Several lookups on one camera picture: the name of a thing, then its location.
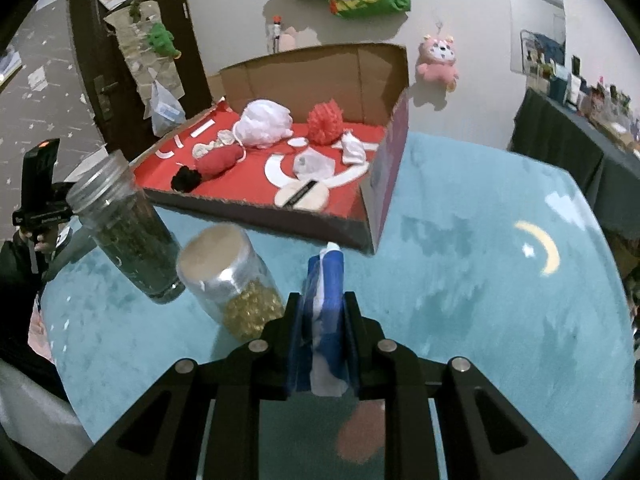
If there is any red lined cardboard box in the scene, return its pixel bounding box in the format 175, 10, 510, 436
132, 44, 409, 252

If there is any round beige powder puff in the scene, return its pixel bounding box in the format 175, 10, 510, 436
273, 180, 330, 212

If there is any dark draped side table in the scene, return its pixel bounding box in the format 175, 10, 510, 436
510, 89, 640, 240

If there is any white mesh bath pouf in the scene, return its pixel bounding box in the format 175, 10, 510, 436
232, 99, 293, 148

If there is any dark wooden door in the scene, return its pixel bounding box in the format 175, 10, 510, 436
67, 0, 212, 160

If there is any glass jar with dark contents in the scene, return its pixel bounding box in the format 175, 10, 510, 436
66, 151, 184, 304

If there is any red mesh bath pouf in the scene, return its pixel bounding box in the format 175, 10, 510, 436
307, 100, 344, 145

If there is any orange capped stick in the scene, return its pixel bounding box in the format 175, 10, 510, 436
270, 15, 282, 54

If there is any clear plastic bag on door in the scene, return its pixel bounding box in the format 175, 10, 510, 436
150, 80, 186, 138

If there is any white translucent sachet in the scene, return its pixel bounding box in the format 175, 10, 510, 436
293, 148, 335, 181

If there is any left hand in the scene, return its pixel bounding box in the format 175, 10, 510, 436
17, 228, 58, 254

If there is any glass jar with gold beads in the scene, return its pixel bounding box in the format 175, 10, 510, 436
176, 223, 285, 342

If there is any pale pink plush on wall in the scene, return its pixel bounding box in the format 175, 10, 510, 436
278, 26, 297, 52

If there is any red heart plush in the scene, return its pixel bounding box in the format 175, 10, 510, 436
194, 144, 244, 180

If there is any green plush on door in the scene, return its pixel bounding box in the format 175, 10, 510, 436
146, 22, 181, 60

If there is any pink plush doll on wall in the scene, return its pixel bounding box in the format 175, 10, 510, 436
416, 35, 459, 92

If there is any blue tissue pack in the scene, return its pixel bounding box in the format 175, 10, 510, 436
304, 242, 348, 398

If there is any small white cloth pouch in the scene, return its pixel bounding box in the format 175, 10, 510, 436
341, 130, 368, 166

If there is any brown paper on door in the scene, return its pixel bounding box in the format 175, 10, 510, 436
104, 0, 186, 117

